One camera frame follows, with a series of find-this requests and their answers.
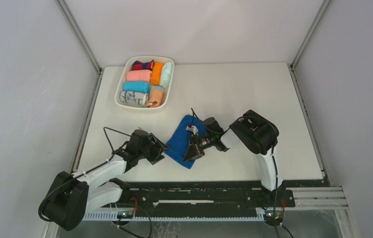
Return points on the mint green rolled towel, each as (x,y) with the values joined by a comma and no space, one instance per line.
(166,73)

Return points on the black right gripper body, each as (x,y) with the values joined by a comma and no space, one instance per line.
(204,142)

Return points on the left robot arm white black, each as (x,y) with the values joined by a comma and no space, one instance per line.
(71,196)

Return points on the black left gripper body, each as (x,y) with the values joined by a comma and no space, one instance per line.
(154,150)

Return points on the red and blue rolled towel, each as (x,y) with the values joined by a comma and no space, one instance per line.
(139,65)

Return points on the circuit board with wires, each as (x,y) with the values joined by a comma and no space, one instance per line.
(275,219)
(127,216)

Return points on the white printed rolled towel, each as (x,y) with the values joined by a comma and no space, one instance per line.
(134,98)

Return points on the white plastic tray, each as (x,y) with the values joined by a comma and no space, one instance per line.
(127,68)

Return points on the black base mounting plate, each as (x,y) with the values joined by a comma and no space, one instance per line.
(205,198)

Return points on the right aluminium frame post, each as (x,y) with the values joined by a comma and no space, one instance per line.
(310,33)

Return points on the orange rolled towel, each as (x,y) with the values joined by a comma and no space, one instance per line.
(156,73)

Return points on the left circuit board with wires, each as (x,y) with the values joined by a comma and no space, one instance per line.
(127,216)

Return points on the white slotted cable duct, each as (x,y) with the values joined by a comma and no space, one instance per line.
(108,215)

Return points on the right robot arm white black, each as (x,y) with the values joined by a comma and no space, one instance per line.
(258,134)

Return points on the blue microfiber towel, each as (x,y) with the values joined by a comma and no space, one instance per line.
(179,141)

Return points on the light blue rolled towel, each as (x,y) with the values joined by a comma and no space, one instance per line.
(137,86)

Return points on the left aluminium frame post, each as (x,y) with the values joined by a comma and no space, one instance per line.
(80,37)

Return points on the orange towel with blue dots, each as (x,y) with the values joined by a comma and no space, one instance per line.
(155,97)

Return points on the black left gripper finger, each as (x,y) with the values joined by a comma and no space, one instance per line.
(158,143)
(157,159)

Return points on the right circuit board with wires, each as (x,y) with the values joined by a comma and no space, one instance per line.
(275,219)

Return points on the aluminium frame post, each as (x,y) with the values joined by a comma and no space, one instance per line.
(310,33)
(80,37)

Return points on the pink rolled towel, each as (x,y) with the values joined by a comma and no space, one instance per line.
(139,75)

